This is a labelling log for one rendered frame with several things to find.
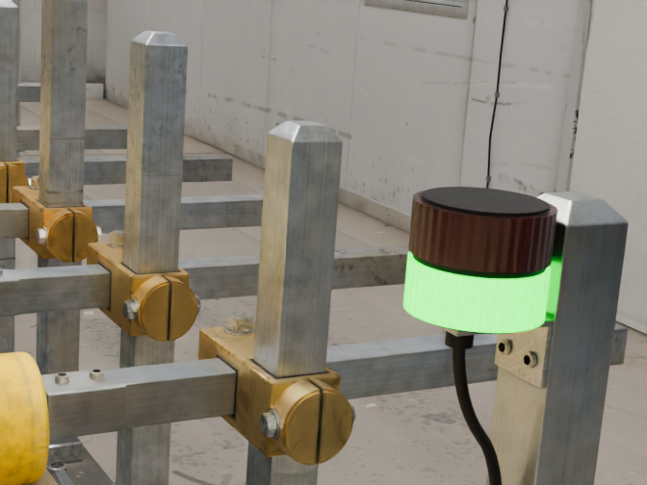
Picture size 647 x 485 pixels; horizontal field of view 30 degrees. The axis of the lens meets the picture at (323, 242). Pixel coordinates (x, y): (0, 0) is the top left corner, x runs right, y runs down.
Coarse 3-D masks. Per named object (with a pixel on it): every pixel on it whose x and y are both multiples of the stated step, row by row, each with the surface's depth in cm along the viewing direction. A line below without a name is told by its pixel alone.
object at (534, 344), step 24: (432, 192) 51; (456, 192) 51; (480, 192) 52; (504, 192) 52; (504, 216) 48; (528, 216) 48; (432, 264) 49; (456, 336) 49; (504, 336) 54; (528, 336) 52; (456, 360) 51; (504, 360) 54; (528, 360) 52; (456, 384) 52; (480, 432) 53
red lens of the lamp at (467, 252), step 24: (432, 216) 48; (456, 216) 48; (480, 216) 47; (552, 216) 49; (432, 240) 49; (456, 240) 48; (480, 240) 48; (504, 240) 48; (528, 240) 48; (552, 240) 49; (456, 264) 48; (480, 264) 48; (504, 264) 48; (528, 264) 48
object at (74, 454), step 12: (60, 444) 124; (72, 444) 124; (48, 456) 123; (60, 456) 124; (72, 456) 124; (84, 456) 126; (72, 468) 123; (84, 468) 124; (96, 468) 124; (72, 480) 121; (84, 480) 121; (96, 480) 121; (108, 480) 121
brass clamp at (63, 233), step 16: (16, 192) 125; (32, 192) 124; (32, 208) 120; (48, 208) 117; (64, 208) 118; (80, 208) 118; (32, 224) 120; (48, 224) 116; (64, 224) 116; (80, 224) 116; (32, 240) 120; (48, 240) 115; (64, 240) 116; (80, 240) 117; (96, 240) 118; (48, 256) 118; (64, 256) 116; (80, 256) 117
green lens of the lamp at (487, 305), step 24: (408, 264) 50; (408, 288) 50; (432, 288) 49; (456, 288) 48; (480, 288) 48; (504, 288) 48; (528, 288) 48; (408, 312) 50; (432, 312) 49; (456, 312) 48; (480, 312) 48; (504, 312) 48; (528, 312) 49
